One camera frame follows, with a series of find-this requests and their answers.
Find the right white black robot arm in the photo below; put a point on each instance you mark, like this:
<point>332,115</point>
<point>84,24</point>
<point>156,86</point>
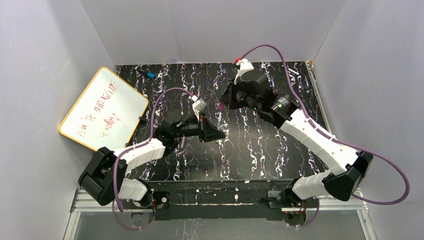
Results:
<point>346,166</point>

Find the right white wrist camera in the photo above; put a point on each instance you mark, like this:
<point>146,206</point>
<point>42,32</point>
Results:
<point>244,66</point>

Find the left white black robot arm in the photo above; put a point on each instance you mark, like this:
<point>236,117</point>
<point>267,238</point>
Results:
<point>106,172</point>

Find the green white marker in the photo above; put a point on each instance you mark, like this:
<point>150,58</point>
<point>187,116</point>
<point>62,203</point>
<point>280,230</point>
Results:
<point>219,119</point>

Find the pink marker pen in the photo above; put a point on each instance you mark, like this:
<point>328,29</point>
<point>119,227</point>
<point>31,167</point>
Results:
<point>182,142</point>

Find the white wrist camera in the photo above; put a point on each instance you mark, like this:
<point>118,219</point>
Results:
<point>244,66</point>
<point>198,105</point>

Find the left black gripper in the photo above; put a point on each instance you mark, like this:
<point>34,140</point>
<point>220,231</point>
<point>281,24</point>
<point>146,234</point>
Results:
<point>202,129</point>

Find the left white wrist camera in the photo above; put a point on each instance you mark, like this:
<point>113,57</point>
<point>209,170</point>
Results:
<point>198,105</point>

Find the yellow framed whiteboard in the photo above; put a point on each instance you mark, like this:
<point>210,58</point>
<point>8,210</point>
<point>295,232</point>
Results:
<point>106,114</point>

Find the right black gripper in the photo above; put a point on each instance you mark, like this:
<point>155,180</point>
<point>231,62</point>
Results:
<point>234,97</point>

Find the blue capped white marker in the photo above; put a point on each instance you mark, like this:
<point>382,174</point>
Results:
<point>293,71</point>

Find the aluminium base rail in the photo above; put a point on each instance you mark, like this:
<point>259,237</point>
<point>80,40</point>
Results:
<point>83,202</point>

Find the blue black marker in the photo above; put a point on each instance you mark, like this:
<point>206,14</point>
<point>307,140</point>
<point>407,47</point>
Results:
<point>148,74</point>

